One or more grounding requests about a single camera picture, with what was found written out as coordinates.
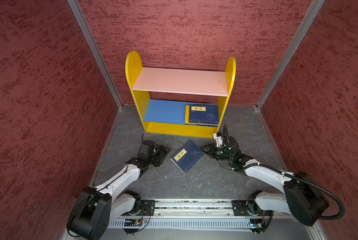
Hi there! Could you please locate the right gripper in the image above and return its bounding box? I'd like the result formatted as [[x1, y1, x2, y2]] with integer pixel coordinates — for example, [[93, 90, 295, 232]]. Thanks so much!
[[199, 143, 233, 162]]

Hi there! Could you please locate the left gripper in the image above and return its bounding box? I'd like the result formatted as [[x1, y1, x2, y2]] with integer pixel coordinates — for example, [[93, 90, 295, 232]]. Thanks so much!
[[147, 144, 171, 167]]

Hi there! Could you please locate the small navy book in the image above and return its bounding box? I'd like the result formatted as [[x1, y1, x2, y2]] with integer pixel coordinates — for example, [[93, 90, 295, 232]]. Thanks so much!
[[170, 141, 205, 173]]

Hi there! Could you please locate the navy book underneath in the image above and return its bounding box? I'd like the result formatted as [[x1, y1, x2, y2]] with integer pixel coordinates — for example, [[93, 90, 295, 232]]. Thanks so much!
[[189, 104, 220, 127]]

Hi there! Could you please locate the yellow cartoon cover book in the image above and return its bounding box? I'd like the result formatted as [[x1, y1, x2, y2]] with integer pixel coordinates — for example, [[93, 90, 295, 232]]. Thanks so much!
[[185, 105, 190, 125]]

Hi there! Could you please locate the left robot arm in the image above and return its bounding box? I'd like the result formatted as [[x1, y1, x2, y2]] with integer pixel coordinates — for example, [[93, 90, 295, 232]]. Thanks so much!
[[66, 140, 170, 240]]

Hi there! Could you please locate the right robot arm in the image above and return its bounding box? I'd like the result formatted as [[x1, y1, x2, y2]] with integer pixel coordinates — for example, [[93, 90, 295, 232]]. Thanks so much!
[[201, 137, 329, 226]]

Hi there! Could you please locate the yellow pink blue bookshelf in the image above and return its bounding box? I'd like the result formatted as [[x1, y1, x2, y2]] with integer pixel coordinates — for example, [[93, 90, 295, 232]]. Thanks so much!
[[125, 51, 237, 139]]

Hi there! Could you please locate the left circuit board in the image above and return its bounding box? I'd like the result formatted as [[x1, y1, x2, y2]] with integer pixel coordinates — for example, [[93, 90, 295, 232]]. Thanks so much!
[[123, 219, 145, 228]]

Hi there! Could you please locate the circuit board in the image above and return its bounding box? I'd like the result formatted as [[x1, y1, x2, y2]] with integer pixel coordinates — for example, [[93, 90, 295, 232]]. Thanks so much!
[[123, 219, 145, 228], [249, 219, 266, 229]]

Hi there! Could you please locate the right circuit board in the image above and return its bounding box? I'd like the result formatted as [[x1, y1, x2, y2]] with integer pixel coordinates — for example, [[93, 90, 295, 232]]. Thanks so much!
[[249, 219, 266, 229]]

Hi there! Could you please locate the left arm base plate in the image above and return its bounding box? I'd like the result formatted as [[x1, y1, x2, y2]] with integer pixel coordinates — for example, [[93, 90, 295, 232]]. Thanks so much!
[[128, 200, 156, 216]]

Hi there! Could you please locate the aluminium mounting rail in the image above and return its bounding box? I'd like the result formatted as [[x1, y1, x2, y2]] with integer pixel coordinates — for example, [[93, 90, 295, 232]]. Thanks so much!
[[72, 197, 316, 218]]

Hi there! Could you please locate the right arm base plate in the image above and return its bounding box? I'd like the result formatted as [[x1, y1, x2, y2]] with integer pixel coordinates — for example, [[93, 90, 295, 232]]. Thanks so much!
[[232, 200, 272, 217]]

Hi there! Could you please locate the black corrugated cable hose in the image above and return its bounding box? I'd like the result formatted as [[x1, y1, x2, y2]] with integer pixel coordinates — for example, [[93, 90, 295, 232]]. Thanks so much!
[[222, 123, 346, 221]]

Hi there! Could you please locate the left aluminium corner post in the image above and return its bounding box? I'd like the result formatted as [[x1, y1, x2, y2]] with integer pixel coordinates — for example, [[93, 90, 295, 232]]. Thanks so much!
[[67, 0, 123, 110]]

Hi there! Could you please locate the aluminium corner post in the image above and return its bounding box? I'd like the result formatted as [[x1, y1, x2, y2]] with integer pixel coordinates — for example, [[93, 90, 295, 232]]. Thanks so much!
[[67, 0, 123, 110], [256, 0, 325, 112]]

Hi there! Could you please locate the right aluminium corner post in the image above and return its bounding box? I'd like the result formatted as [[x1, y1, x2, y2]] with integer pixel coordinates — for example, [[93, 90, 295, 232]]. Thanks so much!
[[256, 0, 325, 112]]

